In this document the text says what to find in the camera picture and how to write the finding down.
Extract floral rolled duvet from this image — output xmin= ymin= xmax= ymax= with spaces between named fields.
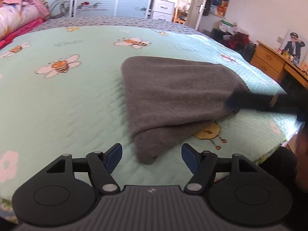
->
xmin=0 ymin=4 xmax=42 ymax=40

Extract white drawer cabinet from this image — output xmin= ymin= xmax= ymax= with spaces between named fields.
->
xmin=151 ymin=0 xmax=175 ymax=22

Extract dark red clothes pile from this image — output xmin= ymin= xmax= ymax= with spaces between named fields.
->
xmin=227 ymin=32 xmax=249 ymax=49

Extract framed pilot boy photo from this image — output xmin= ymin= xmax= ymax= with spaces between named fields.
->
xmin=280 ymin=30 xmax=307 ymax=67

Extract magenta embroidered pillow cover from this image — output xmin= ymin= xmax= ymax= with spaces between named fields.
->
xmin=0 ymin=17 xmax=45 ymax=49

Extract grey knit trousers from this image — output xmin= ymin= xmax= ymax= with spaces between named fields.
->
xmin=121 ymin=56 xmax=249 ymax=164

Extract red patterned cloth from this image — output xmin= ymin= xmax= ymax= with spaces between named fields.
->
xmin=3 ymin=0 xmax=50 ymax=18

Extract wooden desk with drawers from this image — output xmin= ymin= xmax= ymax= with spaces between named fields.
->
xmin=250 ymin=41 xmax=307 ymax=90

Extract mint green quilted bedspread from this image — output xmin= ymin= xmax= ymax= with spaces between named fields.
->
xmin=0 ymin=25 xmax=304 ymax=203

